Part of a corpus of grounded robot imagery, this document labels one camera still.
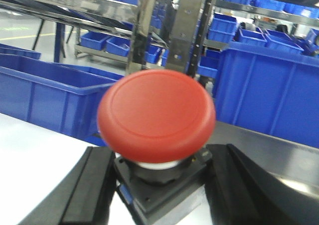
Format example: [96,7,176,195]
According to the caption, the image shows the large blue bin right shelf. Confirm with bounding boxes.
[213,42,319,147]

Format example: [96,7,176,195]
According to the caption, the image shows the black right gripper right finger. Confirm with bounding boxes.
[205,144,319,225]

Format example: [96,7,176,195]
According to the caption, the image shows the red mushroom push button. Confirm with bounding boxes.
[97,69,216,225]

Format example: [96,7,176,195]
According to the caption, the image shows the stainless steel shelving rack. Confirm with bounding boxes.
[0,0,319,161]

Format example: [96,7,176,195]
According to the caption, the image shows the large blue bin lower left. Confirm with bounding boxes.
[0,54,122,140]

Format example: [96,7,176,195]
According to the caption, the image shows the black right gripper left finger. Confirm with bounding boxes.
[20,147,116,225]

